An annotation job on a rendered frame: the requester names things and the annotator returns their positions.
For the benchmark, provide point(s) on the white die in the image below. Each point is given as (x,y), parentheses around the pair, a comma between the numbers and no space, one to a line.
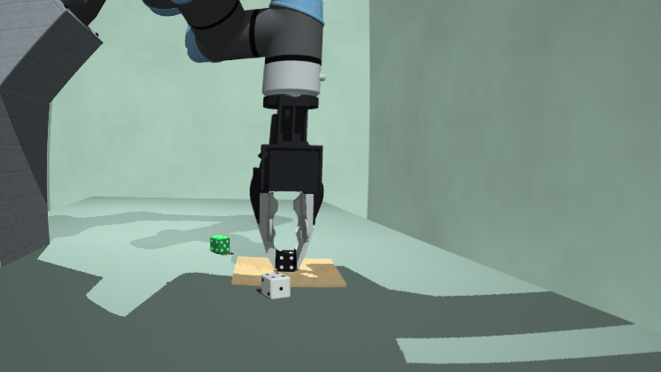
(275,285)

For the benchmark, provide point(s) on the tan flat mat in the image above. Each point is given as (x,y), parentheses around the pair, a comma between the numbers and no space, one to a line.
(311,273)

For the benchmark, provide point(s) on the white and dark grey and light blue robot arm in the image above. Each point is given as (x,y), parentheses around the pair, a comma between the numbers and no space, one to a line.
(287,30)

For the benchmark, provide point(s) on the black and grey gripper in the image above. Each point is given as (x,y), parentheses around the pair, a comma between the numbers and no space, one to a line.
(288,170)

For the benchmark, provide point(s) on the black die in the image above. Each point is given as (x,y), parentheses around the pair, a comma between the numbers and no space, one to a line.
(286,260)

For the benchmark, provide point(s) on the green die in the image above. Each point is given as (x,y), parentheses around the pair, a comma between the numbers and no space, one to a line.
(219,244)

